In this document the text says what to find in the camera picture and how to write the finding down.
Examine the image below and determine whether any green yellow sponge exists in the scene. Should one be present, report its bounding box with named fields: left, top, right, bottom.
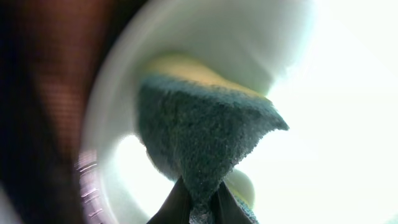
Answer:
left=137, top=54, right=289, bottom=223

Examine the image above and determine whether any round black tray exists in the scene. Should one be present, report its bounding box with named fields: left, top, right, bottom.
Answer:
left=75, top=150, right=107, bottom=224

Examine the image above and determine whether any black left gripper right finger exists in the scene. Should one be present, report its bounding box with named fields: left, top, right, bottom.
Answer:
left=211, top=182, right=252, bottom=224

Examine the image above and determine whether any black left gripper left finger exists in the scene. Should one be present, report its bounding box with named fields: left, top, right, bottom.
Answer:
left=147, top=177, right=190, bottom=224

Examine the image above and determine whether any mint green plate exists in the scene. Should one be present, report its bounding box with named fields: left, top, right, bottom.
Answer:
left=81, top=1, right=397, bottom=223

